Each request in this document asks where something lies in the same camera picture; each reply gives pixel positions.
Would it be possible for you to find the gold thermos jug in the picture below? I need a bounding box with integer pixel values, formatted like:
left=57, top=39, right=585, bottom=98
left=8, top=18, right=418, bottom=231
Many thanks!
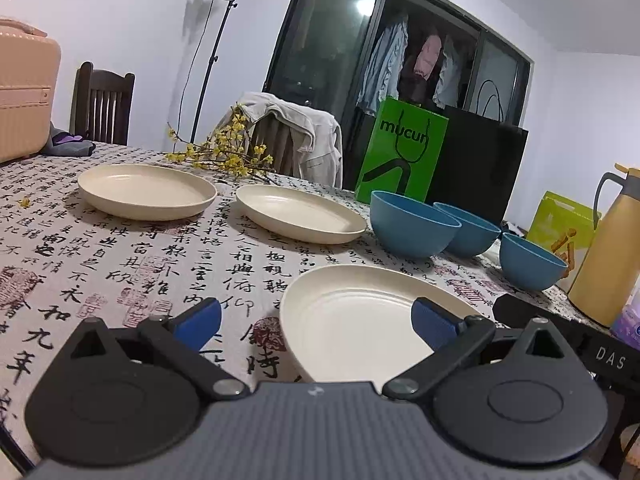
left=567, top=162, right=640, bottom=328

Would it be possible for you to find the brown slatted chair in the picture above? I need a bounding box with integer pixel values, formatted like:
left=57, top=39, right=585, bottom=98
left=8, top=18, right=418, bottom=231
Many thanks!
left=250, top=112, right=298, bottom=177

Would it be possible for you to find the hanging denim shirt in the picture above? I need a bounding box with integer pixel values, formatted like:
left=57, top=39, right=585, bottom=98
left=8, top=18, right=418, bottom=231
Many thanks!
left=357, top=20, right=408, bottom=113

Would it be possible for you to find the grey and purple cloth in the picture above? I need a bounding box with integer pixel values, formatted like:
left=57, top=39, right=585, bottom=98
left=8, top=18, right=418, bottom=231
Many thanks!
left=42, top=127, right=96, bottom=157

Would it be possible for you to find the yellow flower branch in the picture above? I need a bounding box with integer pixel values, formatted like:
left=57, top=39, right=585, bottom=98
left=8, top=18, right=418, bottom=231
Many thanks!
left=166, top=102, right=276, bottom=186

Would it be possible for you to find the cream plate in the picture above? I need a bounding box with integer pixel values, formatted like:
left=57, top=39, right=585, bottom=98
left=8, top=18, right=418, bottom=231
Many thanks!
left=77, top=164, right=217, bottom=221
left=280, top=265, right=493, bottom=383
left=236, top=184, right=367, bottom=244

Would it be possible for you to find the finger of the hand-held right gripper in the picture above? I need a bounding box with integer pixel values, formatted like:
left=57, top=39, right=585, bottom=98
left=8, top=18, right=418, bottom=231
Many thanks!
left=492, top=294, right=571, bottom=333

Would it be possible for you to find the tan hard case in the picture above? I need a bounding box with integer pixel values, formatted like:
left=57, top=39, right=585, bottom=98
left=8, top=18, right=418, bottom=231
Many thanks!
left=0, top=17, right=62, bottom=163

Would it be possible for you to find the black sliding door frame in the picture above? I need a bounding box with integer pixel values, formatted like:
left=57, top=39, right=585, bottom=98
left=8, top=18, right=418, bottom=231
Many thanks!
left=262, top=0, right=533, bottom=226

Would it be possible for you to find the hanging pink garment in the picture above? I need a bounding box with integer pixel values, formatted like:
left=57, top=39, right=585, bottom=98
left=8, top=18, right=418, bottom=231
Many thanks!
left=415, top=35, right=443, bottom=81

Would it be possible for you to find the green paper bag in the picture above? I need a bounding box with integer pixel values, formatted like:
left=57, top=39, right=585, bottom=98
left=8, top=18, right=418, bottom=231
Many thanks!
left=355, top=96, right=448, bottom=206

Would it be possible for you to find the beige jacket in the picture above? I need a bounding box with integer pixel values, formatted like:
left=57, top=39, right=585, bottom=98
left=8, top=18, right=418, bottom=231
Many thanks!
left=215, top=91, right=343, bottom=188

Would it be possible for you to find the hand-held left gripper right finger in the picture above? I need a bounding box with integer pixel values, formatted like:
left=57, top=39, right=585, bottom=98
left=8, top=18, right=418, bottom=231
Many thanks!
left=381, top=297, right=573, bottom=403

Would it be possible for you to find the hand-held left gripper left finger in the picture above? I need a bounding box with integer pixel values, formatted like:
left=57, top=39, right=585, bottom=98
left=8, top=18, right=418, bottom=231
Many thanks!
left=60, top=297, right=252, bottom=402

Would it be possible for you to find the blue bowl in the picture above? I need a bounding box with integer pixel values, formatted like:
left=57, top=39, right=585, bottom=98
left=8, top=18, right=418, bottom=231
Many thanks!
left=370, top=190, right=462, bottom=259
left=432, top=202, right=502, bottom=257
left=500, top=232, right=569, bottom=292

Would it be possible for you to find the yellow-green paper bag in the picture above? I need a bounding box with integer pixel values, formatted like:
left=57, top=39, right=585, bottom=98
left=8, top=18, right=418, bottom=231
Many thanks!
left=527, top=191, right=602, bottom=281

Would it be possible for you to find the lilac tissue pack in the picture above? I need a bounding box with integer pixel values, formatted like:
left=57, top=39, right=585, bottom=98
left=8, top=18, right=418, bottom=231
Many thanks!
left=610, top=290, right=640, bottom=351

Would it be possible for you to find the dark wooden chair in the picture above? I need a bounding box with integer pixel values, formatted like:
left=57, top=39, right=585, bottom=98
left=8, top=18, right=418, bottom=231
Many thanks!
left=70, top=61, right=136, bottom=146

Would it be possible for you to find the calligraphy print tablecloth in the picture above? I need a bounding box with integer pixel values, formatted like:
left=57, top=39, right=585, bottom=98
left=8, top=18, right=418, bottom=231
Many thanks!
left=0, top=141, right=616, bottom=466

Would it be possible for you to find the black paper bag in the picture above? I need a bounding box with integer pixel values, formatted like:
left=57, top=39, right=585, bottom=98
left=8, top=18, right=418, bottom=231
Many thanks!
left=427, top=80, right=529, bottom=228

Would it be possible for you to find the hanging pale blue garment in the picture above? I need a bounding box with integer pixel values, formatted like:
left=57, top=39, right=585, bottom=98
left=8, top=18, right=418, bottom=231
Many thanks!
left=432, top=42, right=468, bottom=108

